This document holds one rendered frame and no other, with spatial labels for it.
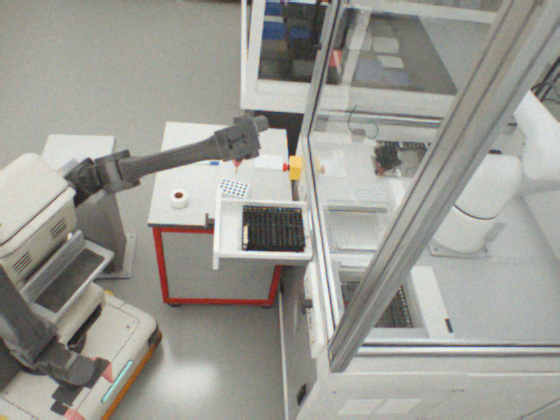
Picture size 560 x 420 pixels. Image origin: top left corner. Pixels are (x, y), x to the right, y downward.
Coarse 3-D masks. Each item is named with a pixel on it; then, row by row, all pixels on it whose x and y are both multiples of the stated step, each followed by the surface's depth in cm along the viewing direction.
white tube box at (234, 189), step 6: (222, 180) 183; (228, 180) 184; (234, 180) 184; (222, 186) 181; (228, 186) 181; (234, 186) 182; (240, 186) 182; (246, 186) 184; (216, 192) 179; (222, 192) 179; (228, 192) 179; (234, 192) 180; (240, 192) 180; (246, 192) 180; (234, 198) 179; (240, 198) 179
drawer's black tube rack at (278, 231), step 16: (256, 208) 162; (272, 208) 163; (288, 208) 164; (256, 224) 157; (272, 224) 158; (288, 224) 159; (256, 240) 156; (272, 240) 153; (288, 240) 155; (304, 240) 155
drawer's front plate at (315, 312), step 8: (312, 264) 145; (312, 272) 143; (304, 280) 153; (312, 280) 141; (312, 288) 140; (312, 296) 139; (312, 312) 138; (320, 312) 134; (312, 320) 137; (320, 320) 132; (312, 328) 136; (320, 328) 131; (312, 336) 136; (320, 336) 129; (312, 344) 135; (320, 344) 128; (312, 352) 135; (320, 352) 132
